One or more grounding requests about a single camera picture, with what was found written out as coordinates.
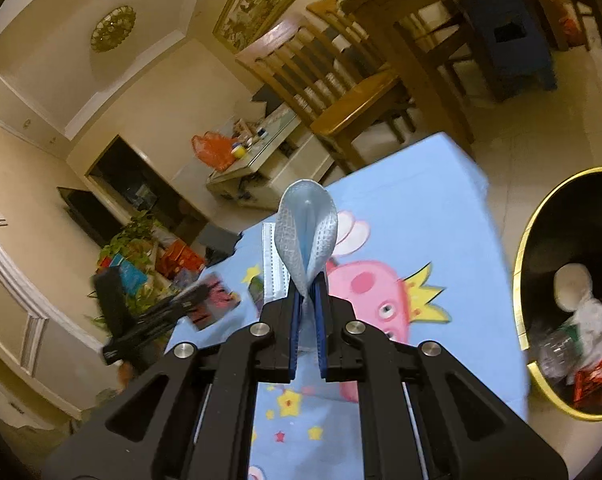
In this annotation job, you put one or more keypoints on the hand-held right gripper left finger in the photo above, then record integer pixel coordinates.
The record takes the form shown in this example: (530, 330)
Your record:
(294, 340)

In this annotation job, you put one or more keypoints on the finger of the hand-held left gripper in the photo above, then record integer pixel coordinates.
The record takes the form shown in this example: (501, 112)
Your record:
(168, 327)
(173, 300)

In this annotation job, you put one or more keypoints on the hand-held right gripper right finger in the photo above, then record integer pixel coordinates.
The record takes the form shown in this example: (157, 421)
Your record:
(322, 340)

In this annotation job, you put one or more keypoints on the red striped snack packet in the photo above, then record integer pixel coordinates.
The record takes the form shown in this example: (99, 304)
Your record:
(218, 300)

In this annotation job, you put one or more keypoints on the blue face mask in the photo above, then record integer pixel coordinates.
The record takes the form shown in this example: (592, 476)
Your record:
(301, 230)
(271, 265)

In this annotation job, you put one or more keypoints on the clear plastic water bottle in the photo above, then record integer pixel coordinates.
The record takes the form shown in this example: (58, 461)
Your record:
(556, 355)

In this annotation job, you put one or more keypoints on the black trash bin gold rim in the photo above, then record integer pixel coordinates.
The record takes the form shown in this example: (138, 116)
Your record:
(546, 220)

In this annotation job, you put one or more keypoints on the white cup with green band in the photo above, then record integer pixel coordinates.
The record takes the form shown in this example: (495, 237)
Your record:
(571, 287)

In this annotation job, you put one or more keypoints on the white tissue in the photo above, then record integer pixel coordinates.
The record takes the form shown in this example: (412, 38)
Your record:
(593, 325)

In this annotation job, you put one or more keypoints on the blue carton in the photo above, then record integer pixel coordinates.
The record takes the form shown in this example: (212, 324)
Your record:
(131, 272)

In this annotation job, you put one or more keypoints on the red cartons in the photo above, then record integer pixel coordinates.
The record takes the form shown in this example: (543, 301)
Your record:
(181, 260)

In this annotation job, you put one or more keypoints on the black phone stand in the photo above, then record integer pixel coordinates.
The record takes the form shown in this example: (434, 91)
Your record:
(218, 255)

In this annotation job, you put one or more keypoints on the green potted plant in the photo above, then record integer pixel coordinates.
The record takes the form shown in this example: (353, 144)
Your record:
(141, 240)

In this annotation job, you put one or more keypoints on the black television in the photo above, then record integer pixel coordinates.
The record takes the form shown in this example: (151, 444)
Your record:
(88, 210)

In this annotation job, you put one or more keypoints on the orange plastic bag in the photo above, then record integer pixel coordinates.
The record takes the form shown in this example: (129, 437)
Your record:
(213, 150)

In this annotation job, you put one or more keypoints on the yellow mug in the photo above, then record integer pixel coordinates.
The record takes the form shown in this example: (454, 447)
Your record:
(238, 150)

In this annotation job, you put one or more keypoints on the white coffee table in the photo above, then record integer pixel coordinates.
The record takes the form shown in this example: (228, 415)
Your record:
(281, 170)

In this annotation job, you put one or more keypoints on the blue cartoon printed tablecloth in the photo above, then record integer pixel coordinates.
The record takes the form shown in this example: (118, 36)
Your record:
(421, 200)

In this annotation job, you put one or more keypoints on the wooden slat-back chair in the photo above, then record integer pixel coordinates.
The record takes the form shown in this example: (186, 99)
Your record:
(351, 110)
(326, 7)

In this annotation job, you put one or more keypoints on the gold ceiling lamp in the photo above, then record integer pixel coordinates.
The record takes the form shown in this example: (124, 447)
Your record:
(112, 28)

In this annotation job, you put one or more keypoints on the framed landscape painting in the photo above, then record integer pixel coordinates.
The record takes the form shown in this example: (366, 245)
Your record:
(256, 5)

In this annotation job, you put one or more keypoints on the wooden dining table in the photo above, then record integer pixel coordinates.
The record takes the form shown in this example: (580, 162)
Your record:
(381, 7)

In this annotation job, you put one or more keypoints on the blue plastic stool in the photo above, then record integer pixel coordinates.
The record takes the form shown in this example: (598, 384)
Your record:
(521, 60)

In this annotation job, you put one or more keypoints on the red plastic bag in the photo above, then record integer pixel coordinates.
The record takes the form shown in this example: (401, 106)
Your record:
(566, 27)

